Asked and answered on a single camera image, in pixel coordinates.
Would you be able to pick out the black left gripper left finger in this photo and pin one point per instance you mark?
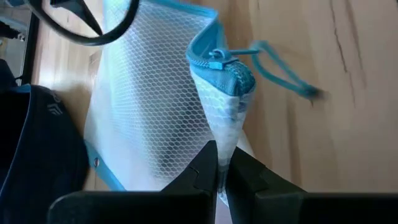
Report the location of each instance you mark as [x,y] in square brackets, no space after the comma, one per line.
[140,207]

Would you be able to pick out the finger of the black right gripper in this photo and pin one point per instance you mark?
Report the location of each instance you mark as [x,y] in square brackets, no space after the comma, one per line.
[84,17]

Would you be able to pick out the dark blue backpack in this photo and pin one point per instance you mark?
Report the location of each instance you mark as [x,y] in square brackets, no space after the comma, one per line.
[40,155]

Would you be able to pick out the black aluminium table frame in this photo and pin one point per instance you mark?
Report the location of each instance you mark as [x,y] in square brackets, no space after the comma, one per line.
[30,46]

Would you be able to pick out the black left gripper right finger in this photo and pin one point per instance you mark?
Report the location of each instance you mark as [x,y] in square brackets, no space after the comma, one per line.
[311,208]

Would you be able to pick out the clear pouch with blue zipper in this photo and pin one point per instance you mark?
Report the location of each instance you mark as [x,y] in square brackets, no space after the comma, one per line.
[149,93]

